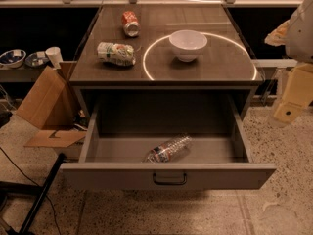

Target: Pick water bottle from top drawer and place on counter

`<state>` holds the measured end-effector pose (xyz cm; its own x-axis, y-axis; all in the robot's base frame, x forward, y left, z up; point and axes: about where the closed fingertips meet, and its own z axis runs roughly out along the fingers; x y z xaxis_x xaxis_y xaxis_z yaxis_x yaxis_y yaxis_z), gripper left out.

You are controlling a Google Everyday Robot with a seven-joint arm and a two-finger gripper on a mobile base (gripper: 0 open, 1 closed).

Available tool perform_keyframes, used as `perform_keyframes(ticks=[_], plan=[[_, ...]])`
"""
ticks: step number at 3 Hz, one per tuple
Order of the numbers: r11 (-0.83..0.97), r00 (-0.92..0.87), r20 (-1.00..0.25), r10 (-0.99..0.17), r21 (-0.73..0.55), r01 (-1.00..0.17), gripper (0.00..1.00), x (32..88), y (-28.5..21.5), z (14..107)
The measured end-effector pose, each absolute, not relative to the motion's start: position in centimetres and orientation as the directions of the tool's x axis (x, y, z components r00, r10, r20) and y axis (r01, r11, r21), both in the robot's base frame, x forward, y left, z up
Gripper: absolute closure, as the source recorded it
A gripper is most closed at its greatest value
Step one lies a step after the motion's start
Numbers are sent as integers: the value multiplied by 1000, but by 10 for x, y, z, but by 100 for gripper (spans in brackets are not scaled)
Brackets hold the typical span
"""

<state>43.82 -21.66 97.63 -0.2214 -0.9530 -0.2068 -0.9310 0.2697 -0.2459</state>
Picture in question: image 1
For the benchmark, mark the green white crushed can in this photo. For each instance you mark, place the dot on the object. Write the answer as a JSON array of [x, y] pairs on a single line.
[[115, 53]]

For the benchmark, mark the black drawer handle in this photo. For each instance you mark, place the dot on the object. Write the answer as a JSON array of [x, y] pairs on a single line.
[[170, 181]]

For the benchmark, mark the grey cabinet with dark top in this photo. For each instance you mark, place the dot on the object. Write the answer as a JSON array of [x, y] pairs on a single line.
[[224, 62]]

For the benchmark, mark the red soda can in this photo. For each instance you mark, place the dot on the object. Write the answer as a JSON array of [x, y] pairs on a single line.
[[130, 24]]

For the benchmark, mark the black metal stand leg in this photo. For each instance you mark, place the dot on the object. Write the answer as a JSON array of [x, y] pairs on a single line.
[[39, 192]]

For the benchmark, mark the brown cardboard box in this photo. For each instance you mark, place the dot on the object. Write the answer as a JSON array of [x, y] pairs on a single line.
[[51, 108]]

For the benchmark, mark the open grey top drawer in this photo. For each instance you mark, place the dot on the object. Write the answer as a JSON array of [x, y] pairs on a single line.
[[125, 126]]

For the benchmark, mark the white ceramic bowl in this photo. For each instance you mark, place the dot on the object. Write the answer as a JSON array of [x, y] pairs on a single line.
[[186, 45]]

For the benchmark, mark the left grey shelf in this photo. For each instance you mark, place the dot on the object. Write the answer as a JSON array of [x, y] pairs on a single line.
[[26, 75]]

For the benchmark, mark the blue patterned bowl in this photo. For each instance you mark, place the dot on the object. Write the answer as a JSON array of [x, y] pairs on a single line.
[[12, 59]]

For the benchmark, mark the clear plastic water bottle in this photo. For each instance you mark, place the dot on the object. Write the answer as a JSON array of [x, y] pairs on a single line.
[[170, 150]]

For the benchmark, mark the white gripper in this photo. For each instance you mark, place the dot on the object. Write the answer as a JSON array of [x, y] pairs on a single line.
[[300, 33]]

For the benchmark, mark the white paper cup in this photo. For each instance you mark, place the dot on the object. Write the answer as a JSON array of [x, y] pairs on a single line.
[[55, 56]]

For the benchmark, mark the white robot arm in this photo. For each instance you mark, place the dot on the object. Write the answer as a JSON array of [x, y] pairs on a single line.
[[296, 34]]

